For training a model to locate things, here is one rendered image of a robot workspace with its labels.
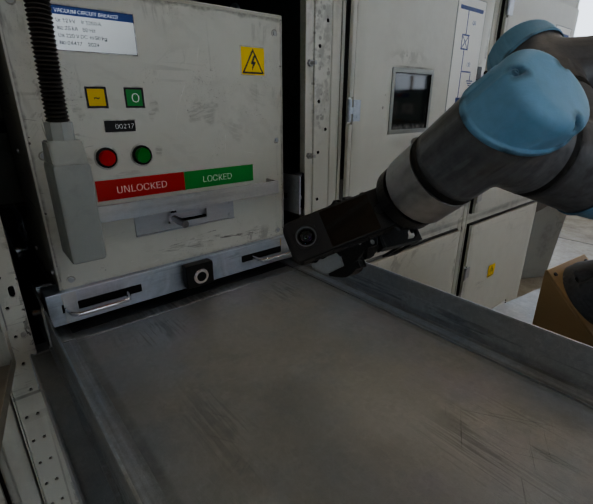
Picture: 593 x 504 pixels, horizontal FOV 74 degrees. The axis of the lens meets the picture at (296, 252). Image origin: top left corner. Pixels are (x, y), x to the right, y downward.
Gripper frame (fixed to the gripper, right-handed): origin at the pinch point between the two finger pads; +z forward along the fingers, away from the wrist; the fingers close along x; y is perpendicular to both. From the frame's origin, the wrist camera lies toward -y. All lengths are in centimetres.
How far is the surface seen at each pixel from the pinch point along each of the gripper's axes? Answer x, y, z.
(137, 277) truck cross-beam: 11.9, -19.7, 29.7
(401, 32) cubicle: 52, 48, 5
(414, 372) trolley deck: -19.3, 12.2, 3.0
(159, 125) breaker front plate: 34.5, -11.8, 14.5
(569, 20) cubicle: 75, 153, 10
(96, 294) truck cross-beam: 10.2, -27.0, 29.5
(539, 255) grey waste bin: 0, 262, 131
